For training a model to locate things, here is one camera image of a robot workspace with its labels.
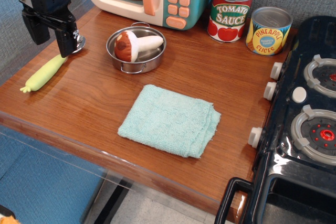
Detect spoon with yellow-green handle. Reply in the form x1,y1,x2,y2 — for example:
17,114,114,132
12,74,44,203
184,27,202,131
19,35,86,94

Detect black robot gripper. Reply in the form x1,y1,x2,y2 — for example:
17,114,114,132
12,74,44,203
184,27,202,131
19,0,78,58

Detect light blue folded towel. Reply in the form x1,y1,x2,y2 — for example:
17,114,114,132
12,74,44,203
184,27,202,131
118,84,221,158

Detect plush brown mushroom toy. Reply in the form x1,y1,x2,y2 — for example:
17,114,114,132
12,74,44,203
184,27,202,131
114,30,164,63

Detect pineapple slices can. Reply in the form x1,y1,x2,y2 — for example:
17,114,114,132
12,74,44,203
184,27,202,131
246,7,293,56

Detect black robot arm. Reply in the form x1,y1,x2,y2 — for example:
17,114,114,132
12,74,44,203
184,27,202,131
19,0,78,58

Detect orange plush toy corner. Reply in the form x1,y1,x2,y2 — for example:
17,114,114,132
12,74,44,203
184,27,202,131
1,205,20,224

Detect small steel pot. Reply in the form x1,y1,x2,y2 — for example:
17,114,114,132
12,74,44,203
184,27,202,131
106,22,166,74

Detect tomato sauce can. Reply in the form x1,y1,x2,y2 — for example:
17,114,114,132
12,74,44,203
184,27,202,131
207,0,253,42

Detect black toy stove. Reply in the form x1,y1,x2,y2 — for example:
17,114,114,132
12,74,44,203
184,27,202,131
215,16,335,223

